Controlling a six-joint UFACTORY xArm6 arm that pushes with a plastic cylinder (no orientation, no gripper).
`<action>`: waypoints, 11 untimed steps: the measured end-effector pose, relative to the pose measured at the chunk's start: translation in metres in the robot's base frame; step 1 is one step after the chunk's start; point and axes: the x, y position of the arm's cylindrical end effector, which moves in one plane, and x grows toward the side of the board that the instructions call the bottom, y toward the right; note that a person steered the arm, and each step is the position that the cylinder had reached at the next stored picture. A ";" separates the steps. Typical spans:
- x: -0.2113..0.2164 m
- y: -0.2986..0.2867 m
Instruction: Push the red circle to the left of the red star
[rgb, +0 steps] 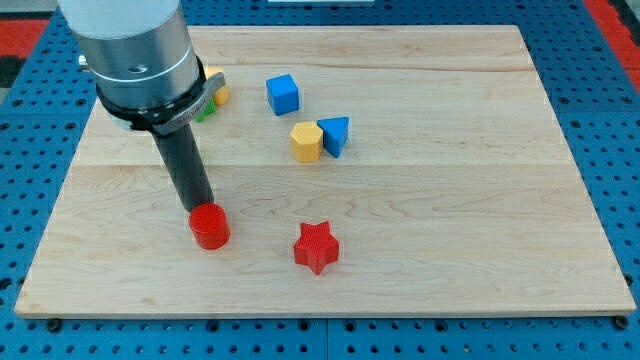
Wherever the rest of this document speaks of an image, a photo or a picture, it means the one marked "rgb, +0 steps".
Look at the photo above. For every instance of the red cylinder block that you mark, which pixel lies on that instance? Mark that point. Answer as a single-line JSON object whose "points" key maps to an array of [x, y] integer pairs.
{"points": [[208, 223]]}

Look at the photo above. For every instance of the green block behind arm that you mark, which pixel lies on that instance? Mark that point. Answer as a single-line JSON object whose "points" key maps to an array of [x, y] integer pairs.
{"points": [[209, 109]]}

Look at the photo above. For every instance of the yellow block behind arm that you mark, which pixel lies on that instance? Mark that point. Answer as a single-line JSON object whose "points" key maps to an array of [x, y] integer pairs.
{"points": [[215, 84]]}

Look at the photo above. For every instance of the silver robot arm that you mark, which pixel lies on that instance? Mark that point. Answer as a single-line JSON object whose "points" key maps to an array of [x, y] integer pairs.
{"points": [[141, 55]]}

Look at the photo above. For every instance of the red star block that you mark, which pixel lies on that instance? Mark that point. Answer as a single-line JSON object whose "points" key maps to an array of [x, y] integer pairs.
{"points": [[316, 247]]}

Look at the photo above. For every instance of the yellow hexagon block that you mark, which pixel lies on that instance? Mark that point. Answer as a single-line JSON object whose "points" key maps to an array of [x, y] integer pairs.
{"points": [[306, 141]]}

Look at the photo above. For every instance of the light wooden board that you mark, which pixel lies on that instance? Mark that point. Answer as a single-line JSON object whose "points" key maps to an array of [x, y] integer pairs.
{"points": [[456, 194]]}

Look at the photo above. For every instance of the blue triangle block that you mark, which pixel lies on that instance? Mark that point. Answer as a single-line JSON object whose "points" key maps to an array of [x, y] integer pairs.
{"points": [[335, 134]]}

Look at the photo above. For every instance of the blue cube block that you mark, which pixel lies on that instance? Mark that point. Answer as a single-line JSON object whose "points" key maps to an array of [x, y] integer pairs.
{"points": [[282, 94]]}

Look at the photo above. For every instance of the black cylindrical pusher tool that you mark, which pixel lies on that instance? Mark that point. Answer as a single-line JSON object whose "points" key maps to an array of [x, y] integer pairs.
{"points": [[183, 162]]}

